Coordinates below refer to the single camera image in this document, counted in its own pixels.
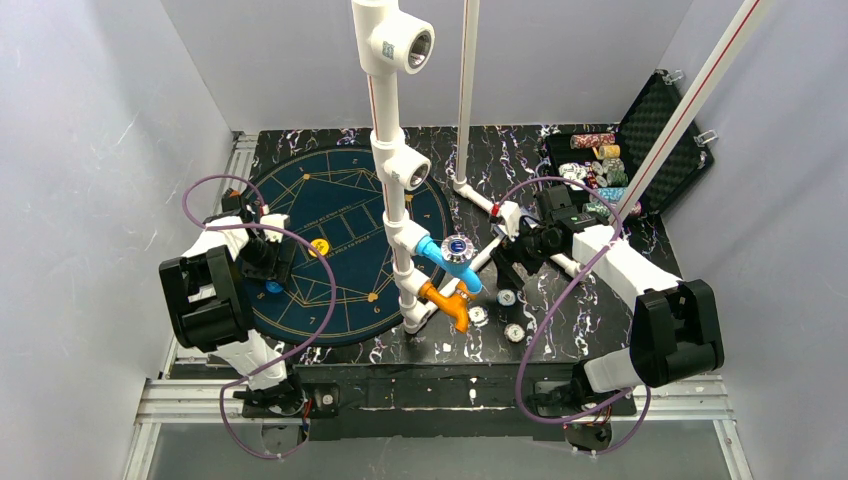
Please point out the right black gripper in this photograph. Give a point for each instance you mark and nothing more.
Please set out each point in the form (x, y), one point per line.
(514, 254)

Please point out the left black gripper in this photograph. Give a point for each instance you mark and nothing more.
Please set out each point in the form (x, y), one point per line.
(279, 266)

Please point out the light blue 10 chip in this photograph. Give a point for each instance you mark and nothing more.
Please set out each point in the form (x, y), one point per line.
(506, 297)

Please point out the blue button chip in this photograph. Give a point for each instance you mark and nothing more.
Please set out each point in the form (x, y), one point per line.
(274, 287)

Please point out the yellow button chip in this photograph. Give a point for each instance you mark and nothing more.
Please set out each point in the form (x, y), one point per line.
(321, 246)

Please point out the grey white poker chip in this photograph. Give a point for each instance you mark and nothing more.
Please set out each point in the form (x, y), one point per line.
(514, 333)

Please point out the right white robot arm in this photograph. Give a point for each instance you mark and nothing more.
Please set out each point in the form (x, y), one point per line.
(675, 331)

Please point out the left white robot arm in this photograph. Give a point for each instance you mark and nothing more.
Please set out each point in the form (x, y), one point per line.
(205, 290)

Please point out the dark blue 5 chip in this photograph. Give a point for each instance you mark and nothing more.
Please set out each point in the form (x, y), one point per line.
(478, 316)

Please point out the orange pipe valve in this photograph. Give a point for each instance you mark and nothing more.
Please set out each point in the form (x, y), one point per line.
(455, 306)

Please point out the blue pipe valve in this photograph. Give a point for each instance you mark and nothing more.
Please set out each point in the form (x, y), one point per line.
(454, 255)

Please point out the round blue poker mat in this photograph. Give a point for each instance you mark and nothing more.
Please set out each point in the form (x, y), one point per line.
(335, 194)

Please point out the loose white chips pile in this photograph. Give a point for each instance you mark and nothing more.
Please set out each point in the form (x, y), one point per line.
(583, 174)

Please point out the light blue chip row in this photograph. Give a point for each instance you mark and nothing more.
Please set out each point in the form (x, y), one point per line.
(611, 195)

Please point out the black chip case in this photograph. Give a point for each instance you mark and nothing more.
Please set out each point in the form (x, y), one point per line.
(636, 134)

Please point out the green chip stack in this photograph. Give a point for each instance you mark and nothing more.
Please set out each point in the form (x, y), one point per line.
(614, 172)

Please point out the red chip row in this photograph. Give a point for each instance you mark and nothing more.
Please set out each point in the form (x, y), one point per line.
(592, 140)

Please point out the yellow chip stack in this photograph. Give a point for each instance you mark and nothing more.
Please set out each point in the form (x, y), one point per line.
(608, 151)

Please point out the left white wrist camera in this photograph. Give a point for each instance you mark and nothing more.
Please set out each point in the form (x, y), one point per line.
(273, 224)

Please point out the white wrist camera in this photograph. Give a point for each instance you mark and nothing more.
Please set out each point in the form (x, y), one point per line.
(273, 224)
(508, 217)

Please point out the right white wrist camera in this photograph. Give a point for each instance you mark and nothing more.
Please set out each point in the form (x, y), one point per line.
(508, 217)

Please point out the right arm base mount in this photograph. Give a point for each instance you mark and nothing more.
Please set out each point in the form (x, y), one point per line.
(592, 433)

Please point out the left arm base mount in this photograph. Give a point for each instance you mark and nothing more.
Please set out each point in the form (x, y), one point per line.
(291, 399)

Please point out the aluminium frame rail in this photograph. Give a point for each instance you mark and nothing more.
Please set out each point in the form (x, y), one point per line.
(395, 380)

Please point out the white PVC pipe frame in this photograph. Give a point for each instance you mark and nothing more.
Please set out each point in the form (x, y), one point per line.
(390, 41)

